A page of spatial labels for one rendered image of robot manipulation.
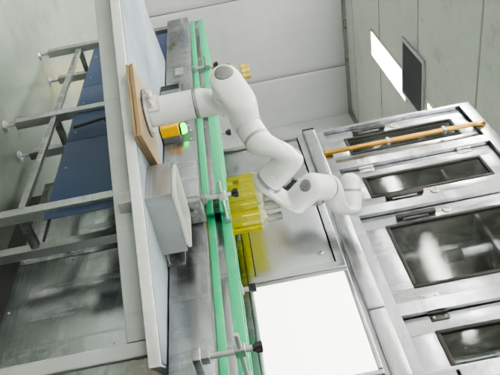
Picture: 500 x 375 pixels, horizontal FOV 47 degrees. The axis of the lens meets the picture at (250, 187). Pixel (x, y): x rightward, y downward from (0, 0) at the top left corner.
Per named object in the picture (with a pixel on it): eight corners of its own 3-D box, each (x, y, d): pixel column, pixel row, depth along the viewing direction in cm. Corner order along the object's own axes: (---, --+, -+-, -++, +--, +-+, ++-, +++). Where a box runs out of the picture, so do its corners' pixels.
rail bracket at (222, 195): (207, 227, 196) (244, 219, 196) (197, 187, 187) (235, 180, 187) (207, 221, 199) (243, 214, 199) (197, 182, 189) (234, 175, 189)
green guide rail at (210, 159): (202, 199, 195) (225, 195, 195) (202, 197, 195) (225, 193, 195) (190, 22, 337) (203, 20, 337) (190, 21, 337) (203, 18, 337)
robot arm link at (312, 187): (313, 151, 188) (283, 181, 194) (277, 143, 171) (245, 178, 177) (342, 188, 181) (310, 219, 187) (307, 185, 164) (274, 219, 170)
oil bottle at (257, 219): (210, 240, 202) (271, 228, 202) (207, 228, 198) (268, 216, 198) (210, 230, 206) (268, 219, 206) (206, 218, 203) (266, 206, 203)
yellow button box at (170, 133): (163, 144, 223) (181, 140, 223) (158, 128, 219) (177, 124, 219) (163, 135, 229) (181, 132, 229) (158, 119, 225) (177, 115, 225)
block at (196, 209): (186, 227, 195) (207, 222, 195) (180, 204, 190) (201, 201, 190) (186, 220, 198) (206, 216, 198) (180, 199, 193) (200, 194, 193)
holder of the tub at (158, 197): (167, 268, 180) (191, 263, 180) (143, 199, 164) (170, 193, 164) (167, 233, 194) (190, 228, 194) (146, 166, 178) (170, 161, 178)
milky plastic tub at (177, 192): (164, 256, 177) (192, 250, 177) (145, 199, 164) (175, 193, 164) (165, 221, 191) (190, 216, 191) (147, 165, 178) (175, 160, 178)
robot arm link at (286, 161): (234, 152, 175) (256, 187, 168) (263, 120, 169) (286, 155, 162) (262, 158, 185) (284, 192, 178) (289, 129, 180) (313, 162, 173)
